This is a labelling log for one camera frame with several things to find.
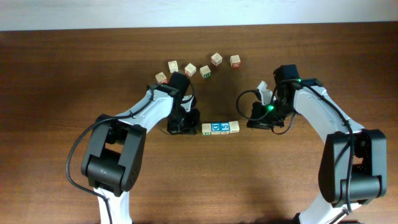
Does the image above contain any wooden block green yellow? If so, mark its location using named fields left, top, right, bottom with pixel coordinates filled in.
left=201, top=123, right=211, bottom=135

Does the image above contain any wooden block red leaf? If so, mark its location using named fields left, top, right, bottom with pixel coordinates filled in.
left=229, top=121, right=240, bottom=133

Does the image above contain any blue D wooden block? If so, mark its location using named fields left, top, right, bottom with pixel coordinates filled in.
left=211, top=123, right=221, bottom=135

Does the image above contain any blue 5 wooden block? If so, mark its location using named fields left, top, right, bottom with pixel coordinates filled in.
left=220, top=122, right=231, bottom=134

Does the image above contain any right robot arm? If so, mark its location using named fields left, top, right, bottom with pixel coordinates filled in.
left=247, top=64, right=387, bottom=223

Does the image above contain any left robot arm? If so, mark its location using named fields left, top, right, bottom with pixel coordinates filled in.
left=81, top=72, right=200, bottom=223

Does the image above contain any wooden block red side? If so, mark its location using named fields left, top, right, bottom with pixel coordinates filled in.
left=155, top=72, right=168, bottom=84

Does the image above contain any wooden block red letter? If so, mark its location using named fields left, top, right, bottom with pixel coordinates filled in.
left=184, top=63, right=197, bottom=77

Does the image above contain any plain wooden block outline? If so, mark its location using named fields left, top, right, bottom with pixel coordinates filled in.
left=168, top=60, right=179, bottom=73

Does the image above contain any wooden block green side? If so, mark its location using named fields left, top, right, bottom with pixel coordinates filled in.
left=200, top=65, right=211, bottom=79

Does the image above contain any wooden block red bottom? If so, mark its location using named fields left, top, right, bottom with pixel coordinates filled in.
left=229, top=55, right=241, bottom=68

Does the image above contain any wooden block red I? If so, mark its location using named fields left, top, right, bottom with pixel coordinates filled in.
left=211, top=53, right=223, bottom=67

